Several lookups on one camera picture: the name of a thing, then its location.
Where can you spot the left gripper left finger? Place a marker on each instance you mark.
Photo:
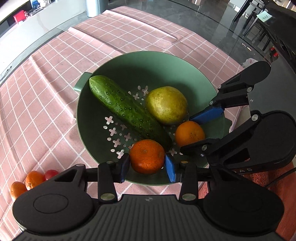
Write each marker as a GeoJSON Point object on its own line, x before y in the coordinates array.
{"type": "Point", "coordinates": [108, 173]}

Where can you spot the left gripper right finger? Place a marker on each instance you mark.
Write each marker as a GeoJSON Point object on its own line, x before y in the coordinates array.
{"type": "Point", "coordinates": [188, 174]}

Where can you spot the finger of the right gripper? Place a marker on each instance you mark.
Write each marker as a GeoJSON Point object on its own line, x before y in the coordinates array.
{"type": "Point", "coordinates": [205, 144]}
{"type": "Point", "coordinates": [233, 92]}

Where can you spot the orange tangerine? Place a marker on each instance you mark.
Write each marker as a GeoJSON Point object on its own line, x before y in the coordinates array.
{"type": "Point", "coordinates": [147, 157]}
{"type": "Point", "coordinates": [33, 179]}
{"type": "Point", "coordinates": [17, 189]}
{"type": "Point", "coordinates": [189, 132]}

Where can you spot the red cherry tomato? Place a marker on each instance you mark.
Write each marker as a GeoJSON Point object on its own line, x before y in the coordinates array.
{"type": "Point", "coordinates": [50, 174]}

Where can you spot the green colander bowl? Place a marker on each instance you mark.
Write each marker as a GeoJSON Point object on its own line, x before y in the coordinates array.
{"type": "Point", "coordinates": [112, 114]}

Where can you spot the yellow-green pear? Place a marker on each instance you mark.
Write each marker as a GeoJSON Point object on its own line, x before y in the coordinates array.
{"type": "Point", "coordinates": [167, 105]}

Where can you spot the green cucumber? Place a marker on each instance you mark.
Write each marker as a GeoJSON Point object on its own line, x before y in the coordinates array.
{"type": "Point", "coordinates": [134, 115]}

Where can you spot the black dining table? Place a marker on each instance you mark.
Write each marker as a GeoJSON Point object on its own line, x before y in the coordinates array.
{"type": "Point", "coordinates": [268, 34]}

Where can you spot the orange tangerine on cloth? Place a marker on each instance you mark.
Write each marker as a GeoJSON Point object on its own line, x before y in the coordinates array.
{"type": "Point", "coordinates": [33, 179]}

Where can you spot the pink checkered tablecloth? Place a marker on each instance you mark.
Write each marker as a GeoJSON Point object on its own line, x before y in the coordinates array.
{"type": "Point", "coordinates": [38, 101]}

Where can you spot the silver trash bin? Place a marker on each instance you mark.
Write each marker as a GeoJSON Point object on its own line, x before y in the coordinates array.
{"type": "Point", "coordinates": [95, 7]}

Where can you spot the red box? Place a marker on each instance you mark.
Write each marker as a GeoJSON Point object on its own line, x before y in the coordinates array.
{"type": "Point", "coordinates": [20, 16]}

